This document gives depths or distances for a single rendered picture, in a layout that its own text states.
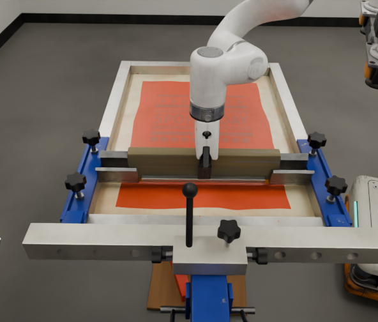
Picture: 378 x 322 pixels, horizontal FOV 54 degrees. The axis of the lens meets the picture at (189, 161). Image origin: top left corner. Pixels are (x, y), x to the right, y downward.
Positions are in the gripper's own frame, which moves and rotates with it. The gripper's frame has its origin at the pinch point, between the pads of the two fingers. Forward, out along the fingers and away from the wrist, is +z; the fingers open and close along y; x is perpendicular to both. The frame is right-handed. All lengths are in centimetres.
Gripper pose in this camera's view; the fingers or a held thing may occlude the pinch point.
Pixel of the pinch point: (204, 165)
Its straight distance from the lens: 88.8
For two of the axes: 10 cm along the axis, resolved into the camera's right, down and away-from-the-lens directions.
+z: -0.1, 7.6, 6.5
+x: -10.0, -0.1, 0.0
